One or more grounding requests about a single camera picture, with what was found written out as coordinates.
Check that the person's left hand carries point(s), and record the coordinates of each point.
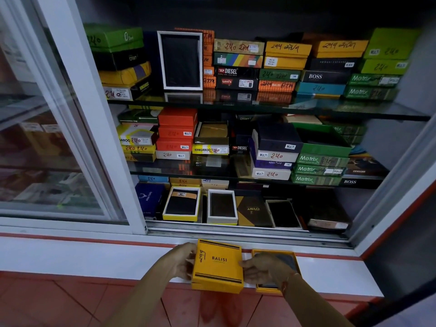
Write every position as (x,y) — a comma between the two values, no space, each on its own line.
(179,262)

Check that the person's right hand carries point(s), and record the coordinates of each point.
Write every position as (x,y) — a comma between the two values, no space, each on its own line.
(267,269)

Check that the person's right fingers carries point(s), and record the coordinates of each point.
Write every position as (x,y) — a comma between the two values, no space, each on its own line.
(248,270)

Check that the person's left fingers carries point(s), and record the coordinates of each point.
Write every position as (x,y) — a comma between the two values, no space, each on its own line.
(190,263)

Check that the yellow wallet box lid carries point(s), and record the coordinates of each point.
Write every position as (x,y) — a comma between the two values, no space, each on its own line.
(218,265)

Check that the person's right forearm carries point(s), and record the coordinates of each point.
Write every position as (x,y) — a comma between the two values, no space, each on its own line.
(313,306)

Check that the person's left forearm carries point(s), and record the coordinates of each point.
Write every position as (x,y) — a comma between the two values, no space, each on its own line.
(143,296)

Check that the open yellow box base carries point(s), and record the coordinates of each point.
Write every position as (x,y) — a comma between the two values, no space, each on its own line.
(260,288)

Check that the aluminium sliding door track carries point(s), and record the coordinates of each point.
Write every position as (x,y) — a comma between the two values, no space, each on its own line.
(252,233)

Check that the orange wrist bangle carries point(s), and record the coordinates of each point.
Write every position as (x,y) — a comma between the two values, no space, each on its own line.
(286,282)

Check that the black wallet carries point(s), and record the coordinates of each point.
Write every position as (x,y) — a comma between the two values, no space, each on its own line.
(288,260)

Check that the black and gold wallet box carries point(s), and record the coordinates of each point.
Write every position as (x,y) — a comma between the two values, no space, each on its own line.
(252,211)

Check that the yellow rimmed open wallet box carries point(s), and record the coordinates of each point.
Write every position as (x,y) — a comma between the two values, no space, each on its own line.
(182,204)

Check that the white open brown wallet box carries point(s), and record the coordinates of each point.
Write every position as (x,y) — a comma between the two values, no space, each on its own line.
(222,206)

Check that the slim open black wallet box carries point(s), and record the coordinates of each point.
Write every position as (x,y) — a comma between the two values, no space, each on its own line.
(283,214)

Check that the dark blue wallet box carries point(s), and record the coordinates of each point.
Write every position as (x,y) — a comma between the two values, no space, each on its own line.
(150,199)

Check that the yellow flat box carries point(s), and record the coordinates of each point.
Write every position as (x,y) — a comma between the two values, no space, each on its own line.
(185,182)

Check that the cream flat box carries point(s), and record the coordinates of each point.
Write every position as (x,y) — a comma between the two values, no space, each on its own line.
(215,184)

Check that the light blue flat box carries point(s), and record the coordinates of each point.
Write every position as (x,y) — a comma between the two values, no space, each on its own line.
(153,179)

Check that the dark brown labelled wallet box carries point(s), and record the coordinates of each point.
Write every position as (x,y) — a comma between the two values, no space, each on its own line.
(323,211)

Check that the glass shelf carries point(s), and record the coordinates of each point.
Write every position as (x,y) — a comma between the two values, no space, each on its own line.
(238,106)
(218,171)

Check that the stacks of assorted wallet boxes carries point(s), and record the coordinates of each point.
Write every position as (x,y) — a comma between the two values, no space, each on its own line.
(286,61)
(276,156)

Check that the pile of blurred product boxes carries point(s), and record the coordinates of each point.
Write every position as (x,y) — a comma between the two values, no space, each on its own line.
(44,160)

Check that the white framed black wallet box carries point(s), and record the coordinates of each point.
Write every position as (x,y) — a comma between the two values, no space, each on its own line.
(180,60)

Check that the white sliding glass door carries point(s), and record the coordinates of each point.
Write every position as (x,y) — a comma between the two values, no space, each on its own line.
(68,98)

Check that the white cabinet side frame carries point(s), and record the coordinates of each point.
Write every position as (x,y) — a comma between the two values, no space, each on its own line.
(391,187)

